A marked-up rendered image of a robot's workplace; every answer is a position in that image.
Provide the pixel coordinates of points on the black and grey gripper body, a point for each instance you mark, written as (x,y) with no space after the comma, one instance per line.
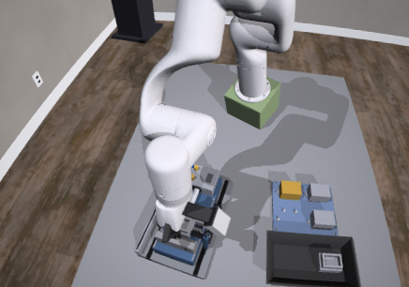
(171,214)

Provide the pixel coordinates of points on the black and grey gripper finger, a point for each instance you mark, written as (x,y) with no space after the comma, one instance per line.
(169,233)

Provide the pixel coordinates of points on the yellow rectangular block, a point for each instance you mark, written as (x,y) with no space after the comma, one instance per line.
(290,190)

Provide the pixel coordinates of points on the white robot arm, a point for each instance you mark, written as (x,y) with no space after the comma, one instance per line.
(181,136)

